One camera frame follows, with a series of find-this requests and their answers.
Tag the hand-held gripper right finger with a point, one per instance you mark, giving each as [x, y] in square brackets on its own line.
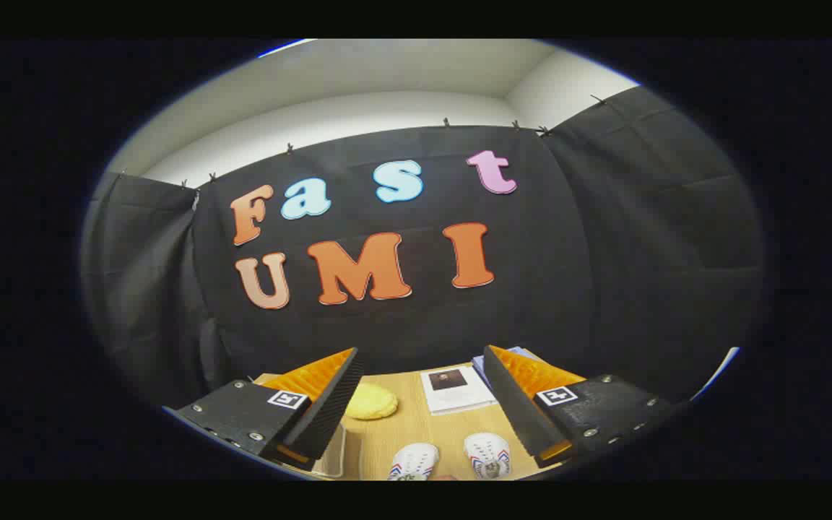
[513, 404]

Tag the black backdrop cloth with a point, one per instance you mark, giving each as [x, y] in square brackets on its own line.
[568, 253]

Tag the white canvas shoe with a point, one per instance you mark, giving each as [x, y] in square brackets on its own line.
[414, 462]
[487, 453]

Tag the brown cardboard storage box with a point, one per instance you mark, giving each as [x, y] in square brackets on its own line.
[335, 455]

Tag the yellow plush toy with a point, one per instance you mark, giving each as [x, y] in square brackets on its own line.
[373, 403]

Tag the white book with dark photo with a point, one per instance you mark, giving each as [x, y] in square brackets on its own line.
[459, 399]

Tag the blue cover book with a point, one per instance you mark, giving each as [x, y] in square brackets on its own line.
[479, 370]

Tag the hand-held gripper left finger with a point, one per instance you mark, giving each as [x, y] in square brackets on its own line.
[329, 404]

